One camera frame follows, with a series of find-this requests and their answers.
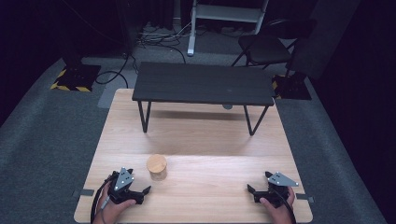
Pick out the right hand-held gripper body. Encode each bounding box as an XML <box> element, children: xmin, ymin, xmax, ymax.
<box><xmin>253</xmin><ymin>171</ymin><xmax>300</xmax><ymax>209</ymax></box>

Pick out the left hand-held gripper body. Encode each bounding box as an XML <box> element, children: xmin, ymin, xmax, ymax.
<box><xmin>106</xmin><ymin>167</ymin><xmax>146</xmax><ymax>205</ymax></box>

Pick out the person's right hand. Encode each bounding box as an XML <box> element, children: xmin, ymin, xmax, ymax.
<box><xmin>259</xmin><ymin>186</ymin><xmax>297</xmax><ymax>224</ymax></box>

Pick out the person's left hand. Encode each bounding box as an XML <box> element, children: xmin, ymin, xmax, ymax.
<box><xmin>92</xmin><ymin>182</ymin><xmax>137</xmax><ymax>224</ymax></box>

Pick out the glass jar with wooden lid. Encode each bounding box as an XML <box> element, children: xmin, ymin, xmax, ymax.
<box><xmin>146</xmin><ymin>153</ymin><xmax>168</xmax><ymax>182</ymax></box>

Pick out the black base with hazard tape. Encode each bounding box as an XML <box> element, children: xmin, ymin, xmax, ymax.
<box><xmin>49</xmin><ymin>63</ymin><xmax>103</xmax><ymax>93</ymax></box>
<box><xmin>271</xmin><ymin>72</ymin><xmax>313</xmax><ymax>101</ymax></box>

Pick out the black low shelf table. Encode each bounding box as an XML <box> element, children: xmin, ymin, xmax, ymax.
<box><xmin>131</xmin><ymin>61</ymin><xmax>276</xmax><ymax>137</ymax></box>

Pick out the black folding chair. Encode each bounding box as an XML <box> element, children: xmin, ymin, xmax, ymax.
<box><xmin>231</xmin><ymin>18</ymin><xmax>318</xmax><ymax>72</ymax></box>

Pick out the white metal stand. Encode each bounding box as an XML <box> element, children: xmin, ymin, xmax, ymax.
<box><xmin>186</xmin><ymin>0</ymin><xmax>271</xmax><ymax>57</ymax></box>

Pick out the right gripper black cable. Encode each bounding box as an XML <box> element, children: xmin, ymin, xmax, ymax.
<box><xmin>271</xmin><ymin>186</ymin><xmax>297</xmax><ymax>224</ymax></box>

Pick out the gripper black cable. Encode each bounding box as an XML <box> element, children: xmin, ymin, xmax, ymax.
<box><xmin>90</xmin><ymin>175</ymin><xmax>120</xmax><ymax>224</ymax></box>
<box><xmin>271</xmin><ymin>186</ymin><xmax>297</xmax><ymax>224</ymax></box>

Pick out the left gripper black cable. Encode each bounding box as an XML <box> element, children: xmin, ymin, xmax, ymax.
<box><xmin>90</xmin><ymin>175</ymin><xmax>120</xmax><ymax>224</ymax></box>

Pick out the black floor cable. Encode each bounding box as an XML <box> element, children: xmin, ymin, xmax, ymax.
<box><xmin>94</xmin><ymin>51</ymin><xmax>140</xmax><ymax>90</ymax></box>

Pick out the bundle of floor cables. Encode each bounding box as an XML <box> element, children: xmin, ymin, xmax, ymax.
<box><xmin>135</xmin><ymin>21</ymin><xmax>200</xmax><ymax>64</ymax></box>

